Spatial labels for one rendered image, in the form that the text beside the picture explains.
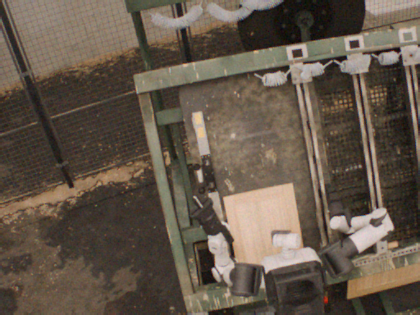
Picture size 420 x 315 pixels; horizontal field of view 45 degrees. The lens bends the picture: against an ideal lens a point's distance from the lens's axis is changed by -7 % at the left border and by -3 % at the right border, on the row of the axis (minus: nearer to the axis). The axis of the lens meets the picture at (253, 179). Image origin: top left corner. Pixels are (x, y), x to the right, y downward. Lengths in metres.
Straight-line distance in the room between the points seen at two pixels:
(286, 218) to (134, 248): 1.94
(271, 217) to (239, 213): 0.18
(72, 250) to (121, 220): 0.52
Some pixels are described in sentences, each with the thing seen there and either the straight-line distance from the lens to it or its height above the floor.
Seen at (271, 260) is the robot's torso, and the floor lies 1.34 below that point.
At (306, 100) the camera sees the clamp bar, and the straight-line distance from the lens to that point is 2.71.
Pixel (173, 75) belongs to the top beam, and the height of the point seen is 1.93.
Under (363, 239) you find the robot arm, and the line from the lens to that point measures 2.43.
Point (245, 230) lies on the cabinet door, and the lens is 2.82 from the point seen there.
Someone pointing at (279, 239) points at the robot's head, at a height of 1.43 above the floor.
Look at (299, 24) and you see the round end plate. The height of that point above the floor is 1.84.
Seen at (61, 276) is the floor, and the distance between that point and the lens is 4.52.
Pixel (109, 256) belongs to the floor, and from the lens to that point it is 4.48.
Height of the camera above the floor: 3.20
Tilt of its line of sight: 42 degrees down
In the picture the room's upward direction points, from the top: 8 degrees counter-clockwise
